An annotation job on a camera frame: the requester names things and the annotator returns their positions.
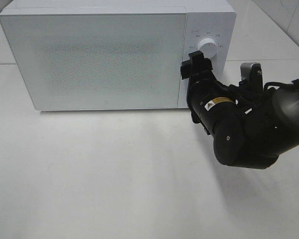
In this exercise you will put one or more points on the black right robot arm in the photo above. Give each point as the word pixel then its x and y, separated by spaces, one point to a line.
pixel 252 123

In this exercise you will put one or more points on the white microwave oven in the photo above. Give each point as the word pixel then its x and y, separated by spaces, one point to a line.
pixel 215 18

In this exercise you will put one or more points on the upper white microwave knob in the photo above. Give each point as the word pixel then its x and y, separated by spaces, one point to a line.
pixel 208 46

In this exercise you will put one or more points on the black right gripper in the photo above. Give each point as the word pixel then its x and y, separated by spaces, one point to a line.
pixel 210 102

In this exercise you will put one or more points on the white microwave door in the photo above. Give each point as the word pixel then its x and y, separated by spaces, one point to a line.
pixel 94 62

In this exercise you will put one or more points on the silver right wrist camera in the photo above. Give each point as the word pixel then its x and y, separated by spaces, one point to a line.
pixel 251 77

